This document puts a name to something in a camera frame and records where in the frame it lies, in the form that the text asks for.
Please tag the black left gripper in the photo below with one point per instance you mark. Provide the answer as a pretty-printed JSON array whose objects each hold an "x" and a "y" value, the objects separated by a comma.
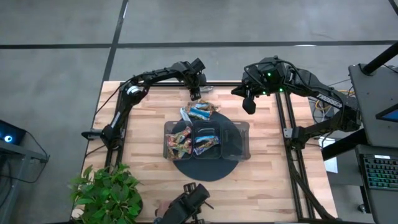
[{"x": 195, "y": 81}]

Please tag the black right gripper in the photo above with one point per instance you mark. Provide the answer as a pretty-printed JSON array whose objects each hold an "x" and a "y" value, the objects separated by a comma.
[{"x": 259, "y": 79}]

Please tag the blue brown granola bar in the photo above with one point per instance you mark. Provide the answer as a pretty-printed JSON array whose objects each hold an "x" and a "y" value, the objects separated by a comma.
[
  {"x": 209, "y": 105},
  {"x": 185, "y": 114}
]

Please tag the red green granola bar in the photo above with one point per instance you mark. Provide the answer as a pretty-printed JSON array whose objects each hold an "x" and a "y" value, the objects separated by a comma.
[
  {"x": 174, "y": 155},
  {"x": 184, "y": 145},
  {"x": 170, "y": 143}
]

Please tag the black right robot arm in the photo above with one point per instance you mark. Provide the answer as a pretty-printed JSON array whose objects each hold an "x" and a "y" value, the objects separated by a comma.
[{"x": 311, "y": 88}]

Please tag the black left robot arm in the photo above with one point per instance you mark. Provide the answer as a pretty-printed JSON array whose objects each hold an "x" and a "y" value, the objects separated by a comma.
[{"x": 155, "y": 74}]

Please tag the grey translucent plastic bin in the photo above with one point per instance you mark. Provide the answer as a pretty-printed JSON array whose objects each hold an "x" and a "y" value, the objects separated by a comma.
[
  {"x": 207, "y": 129},
  {"x": 169, "y": 129},
  {"x": 235, "y": 141}
]

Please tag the round dark woven mat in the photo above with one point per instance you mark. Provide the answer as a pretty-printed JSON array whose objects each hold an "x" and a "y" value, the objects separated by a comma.
[{"x": 205, "y": 169}]

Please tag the black support beam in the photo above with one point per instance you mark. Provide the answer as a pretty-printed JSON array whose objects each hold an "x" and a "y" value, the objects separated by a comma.
[{"x": 342, "y": 145}]

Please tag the white paper sheet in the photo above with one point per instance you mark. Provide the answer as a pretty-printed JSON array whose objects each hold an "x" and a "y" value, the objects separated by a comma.
[{"x": 331, "y": 165}]

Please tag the grey workstation cart top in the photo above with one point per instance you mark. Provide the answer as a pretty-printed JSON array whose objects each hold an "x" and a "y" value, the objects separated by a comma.
[{"x": 370, "y": 102}]

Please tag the green leafy potted plant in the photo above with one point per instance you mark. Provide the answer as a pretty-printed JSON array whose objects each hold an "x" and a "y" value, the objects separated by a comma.
[{"x": 105, "y": 196}]

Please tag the black pole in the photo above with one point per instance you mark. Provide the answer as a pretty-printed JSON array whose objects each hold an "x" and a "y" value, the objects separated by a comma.
[{"x": 382, "y": 57}]

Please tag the blue screen monitor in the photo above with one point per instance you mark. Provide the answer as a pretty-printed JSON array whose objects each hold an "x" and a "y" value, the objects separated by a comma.
[{"x": 392, "y": 115}]

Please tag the backlit keyboard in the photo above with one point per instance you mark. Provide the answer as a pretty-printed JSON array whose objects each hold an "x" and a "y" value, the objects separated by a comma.
[{"x": 382, "y": 172}]

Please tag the black caster wheel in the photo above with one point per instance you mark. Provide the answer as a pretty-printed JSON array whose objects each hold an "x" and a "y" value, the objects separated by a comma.
[{"x": 362, "y": 208}]

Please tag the grey keyboard desk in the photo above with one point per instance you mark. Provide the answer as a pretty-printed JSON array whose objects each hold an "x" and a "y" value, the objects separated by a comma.
[{"x": 382, "y": 205}]

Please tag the grey metal side desk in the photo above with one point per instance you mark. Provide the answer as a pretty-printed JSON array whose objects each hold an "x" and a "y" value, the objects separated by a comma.
[{"x": 21, "y": 151}]

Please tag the black computer case blue light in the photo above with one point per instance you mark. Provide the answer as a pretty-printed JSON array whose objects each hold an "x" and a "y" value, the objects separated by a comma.
[{"x": 15, "y": 132}]

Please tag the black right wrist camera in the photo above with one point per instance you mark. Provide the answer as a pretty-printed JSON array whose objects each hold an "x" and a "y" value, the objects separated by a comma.
[{"x": 249, "y": 105}]

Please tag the black silver frame crossbar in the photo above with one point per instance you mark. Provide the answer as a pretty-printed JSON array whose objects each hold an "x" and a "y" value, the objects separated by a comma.
[{"x": 220, "y": 83}]

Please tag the black aluminium frame rail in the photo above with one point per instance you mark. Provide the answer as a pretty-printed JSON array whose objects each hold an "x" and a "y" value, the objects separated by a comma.
[
  {"x": 109, "y": 155},
  {"x": 290, "y": 113},
  {"x": 280, "y": 115},
  {"x": 119, "y": 155}
]

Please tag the silver metal bracket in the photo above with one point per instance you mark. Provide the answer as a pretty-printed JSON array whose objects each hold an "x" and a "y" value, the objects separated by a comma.
[{"x": 287, "y": 133}]

